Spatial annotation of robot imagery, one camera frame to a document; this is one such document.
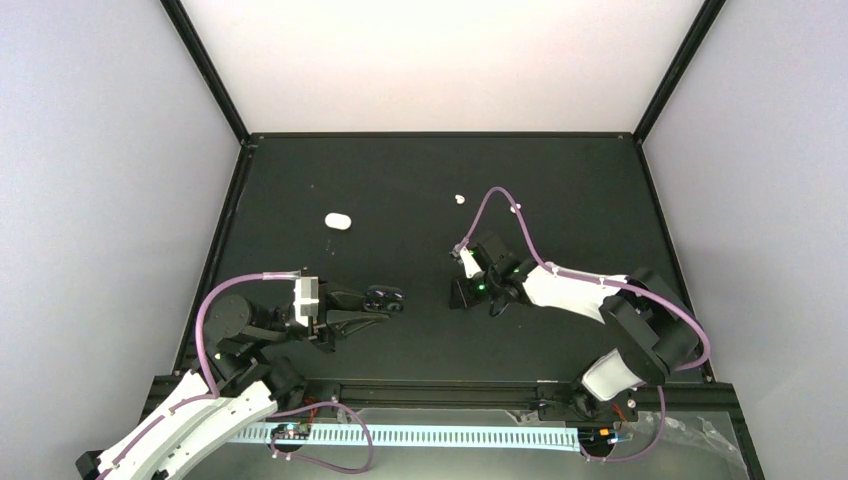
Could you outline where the black frame post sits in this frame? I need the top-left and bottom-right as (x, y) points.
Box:
(633, 0), (726, 145)
(160, 0), (250, 144)

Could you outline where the white slotted cable duct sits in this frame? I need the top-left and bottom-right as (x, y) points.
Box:
(230, 423), (580, 452)

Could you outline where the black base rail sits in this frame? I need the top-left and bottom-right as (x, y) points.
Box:
(303, 380), (738, 410)

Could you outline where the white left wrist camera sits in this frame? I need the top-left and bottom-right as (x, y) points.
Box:
(292, 276), (320, 328)

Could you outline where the white earbud charging case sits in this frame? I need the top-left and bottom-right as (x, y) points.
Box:
(324, 212), (352, 231)

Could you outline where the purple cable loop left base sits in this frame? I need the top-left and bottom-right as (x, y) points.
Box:
(268, 400), (376, 475)

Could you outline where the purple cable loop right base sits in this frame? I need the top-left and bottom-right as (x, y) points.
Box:
(579, 387), (667, 464)

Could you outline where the black earbud charging case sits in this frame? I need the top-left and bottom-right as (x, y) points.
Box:
(363, 285), (406, 314)

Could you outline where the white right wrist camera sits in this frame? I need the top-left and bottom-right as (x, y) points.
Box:
(457, 247), (483, 279)

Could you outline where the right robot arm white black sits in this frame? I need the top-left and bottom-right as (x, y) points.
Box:
(449, 235), (702, 419)

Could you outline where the black frame post left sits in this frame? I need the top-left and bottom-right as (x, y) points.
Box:
(160, 0), (250, 144)

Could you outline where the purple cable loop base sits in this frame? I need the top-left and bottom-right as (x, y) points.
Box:
(268, 400), (376, 475)
(579, 387), (667, 464)

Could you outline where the black frame post right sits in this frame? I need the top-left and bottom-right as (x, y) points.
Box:
(633, 0), (726, 145)

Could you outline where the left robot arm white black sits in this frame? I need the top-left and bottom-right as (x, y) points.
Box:
(76, 271), (405, 479)

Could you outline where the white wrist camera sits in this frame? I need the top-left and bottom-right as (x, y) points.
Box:
(457, 247), (483, 279)
(292, 276), (320, 328)

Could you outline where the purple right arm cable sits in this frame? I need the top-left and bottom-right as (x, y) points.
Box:
(453, 186), (712, 372)

